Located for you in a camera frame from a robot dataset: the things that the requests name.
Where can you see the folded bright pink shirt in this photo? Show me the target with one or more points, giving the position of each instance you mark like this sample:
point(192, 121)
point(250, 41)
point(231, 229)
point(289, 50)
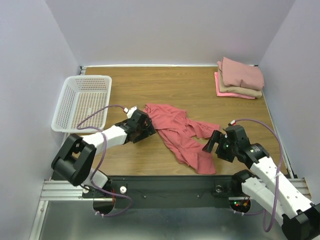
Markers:
point(226, 94)

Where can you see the folded tan shirt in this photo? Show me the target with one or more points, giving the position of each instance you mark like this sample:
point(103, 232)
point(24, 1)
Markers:
point(237, 89)

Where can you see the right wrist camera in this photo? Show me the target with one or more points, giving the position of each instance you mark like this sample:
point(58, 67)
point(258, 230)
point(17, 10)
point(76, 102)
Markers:
point(232, 123)

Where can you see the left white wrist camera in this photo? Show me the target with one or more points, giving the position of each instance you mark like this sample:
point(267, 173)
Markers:
point(129, 111)

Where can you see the folded dusty pink shirt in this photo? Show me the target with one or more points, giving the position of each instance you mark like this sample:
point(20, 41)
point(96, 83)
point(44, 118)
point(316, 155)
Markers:
point(238, 74)

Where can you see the red t-shirt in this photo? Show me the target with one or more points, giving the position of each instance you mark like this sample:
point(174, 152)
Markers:
point(178, 131)

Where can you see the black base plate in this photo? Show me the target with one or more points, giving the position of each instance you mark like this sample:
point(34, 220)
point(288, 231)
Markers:
point(175, 191)

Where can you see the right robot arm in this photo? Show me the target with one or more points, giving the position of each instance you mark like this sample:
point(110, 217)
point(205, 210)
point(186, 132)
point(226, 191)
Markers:
point(297, 215)

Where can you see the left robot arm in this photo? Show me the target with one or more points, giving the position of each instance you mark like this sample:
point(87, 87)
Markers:
point(74, 160)

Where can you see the aluminium frame rail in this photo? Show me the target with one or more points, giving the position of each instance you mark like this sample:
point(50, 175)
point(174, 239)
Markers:
point(63, 214)

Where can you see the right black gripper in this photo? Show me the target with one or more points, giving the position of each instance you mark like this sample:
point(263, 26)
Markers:
point(219, 144)

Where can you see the white perforated plastic basket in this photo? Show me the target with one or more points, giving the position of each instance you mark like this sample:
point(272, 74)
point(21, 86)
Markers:
point(80, 97)

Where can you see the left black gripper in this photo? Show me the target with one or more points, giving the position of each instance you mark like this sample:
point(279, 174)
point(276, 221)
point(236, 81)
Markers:
point(148, 131)

